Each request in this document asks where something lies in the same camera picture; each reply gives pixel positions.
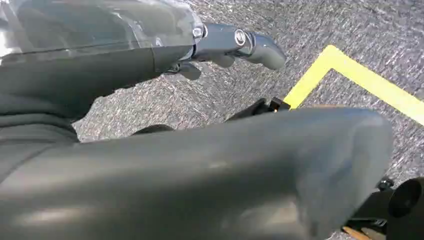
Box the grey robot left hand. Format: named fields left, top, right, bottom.
left=0, top=0, right=394, bottom=240

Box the black robot foot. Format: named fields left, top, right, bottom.
left=226, top=96, right=292, bottom=122

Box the ribbed grey left arm sleeve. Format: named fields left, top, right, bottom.
left=0, top=94, right=80, bottom=183

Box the yellow floor tape corner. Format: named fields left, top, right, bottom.
left=283, top=44, right=424, bottom=127

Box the black robot leg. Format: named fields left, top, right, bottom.
left=344, top=176, right=424, bottom=240

